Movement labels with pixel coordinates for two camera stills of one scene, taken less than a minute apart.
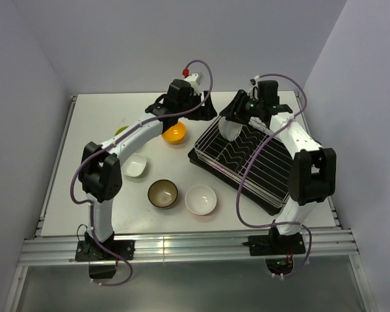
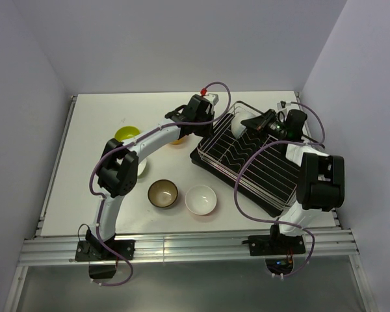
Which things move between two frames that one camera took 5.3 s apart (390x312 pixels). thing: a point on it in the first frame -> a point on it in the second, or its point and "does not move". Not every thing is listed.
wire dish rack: x=257 y=164 does not move
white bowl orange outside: x=201 y=199 does not move
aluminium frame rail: x=62 y=251 does not move
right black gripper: x=231 y=110 -> x=262 y=123
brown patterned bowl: x=162 y=193 does not move
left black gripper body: x=193 y=99 -> x=203 y=129
